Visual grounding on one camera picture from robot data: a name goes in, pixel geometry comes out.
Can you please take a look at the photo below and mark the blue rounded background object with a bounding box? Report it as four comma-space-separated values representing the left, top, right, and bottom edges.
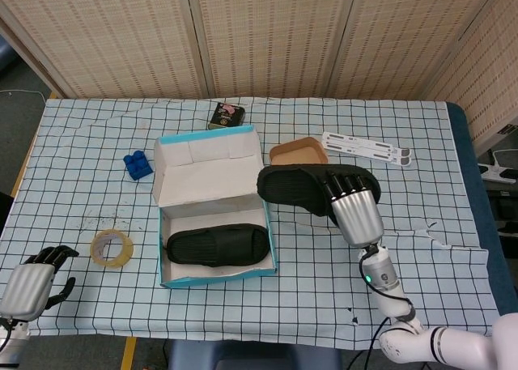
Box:
0, 40, 18, 74

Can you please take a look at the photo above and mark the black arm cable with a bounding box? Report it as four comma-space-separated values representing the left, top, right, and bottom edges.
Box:
346, 252, 416, 370

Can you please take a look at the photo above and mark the black snack packet pink print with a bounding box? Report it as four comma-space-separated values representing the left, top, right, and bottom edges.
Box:
207, 101, 247, 131

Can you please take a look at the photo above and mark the blue toy brick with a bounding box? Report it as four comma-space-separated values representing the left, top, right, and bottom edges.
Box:
122, 148, 155, 182

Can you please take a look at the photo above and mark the white folding stand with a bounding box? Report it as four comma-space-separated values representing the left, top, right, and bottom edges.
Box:
321, 130, 414, 169

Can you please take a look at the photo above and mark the woven bamboo folding screen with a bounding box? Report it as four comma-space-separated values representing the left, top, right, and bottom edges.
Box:
0, 0, 518, 153

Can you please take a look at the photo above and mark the black rubber slipper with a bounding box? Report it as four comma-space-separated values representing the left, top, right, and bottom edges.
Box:
257, 164, 383, 219
166, 222, 270, 268

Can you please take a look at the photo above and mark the blue cardboard shoe box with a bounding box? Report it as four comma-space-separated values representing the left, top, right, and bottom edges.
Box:
151, 123, 279, 289

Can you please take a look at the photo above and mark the blue checkered tablecloth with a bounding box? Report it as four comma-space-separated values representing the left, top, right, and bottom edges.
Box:
0, 96, 505, 343

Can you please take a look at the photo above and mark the yellowish tape roll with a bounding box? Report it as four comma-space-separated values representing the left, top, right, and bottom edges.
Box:
89, 228, 135, 270

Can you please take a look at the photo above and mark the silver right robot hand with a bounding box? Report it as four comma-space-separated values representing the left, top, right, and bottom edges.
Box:
322, 170, 385, 249

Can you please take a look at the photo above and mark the blue stool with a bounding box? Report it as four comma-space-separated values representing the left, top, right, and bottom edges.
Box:
167, 338, 342, 370

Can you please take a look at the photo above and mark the brown paper tray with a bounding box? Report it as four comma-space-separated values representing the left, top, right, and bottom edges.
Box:
269, 136, 329, 168

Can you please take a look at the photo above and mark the white floor cable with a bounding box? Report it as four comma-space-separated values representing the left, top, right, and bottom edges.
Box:
0, 88, 47, 104

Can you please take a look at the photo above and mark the blue padded table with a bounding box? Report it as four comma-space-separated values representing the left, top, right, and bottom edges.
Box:
446, 101, 509, 319

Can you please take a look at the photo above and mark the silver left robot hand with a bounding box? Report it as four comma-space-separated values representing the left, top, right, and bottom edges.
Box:
0, 244, 81, 321

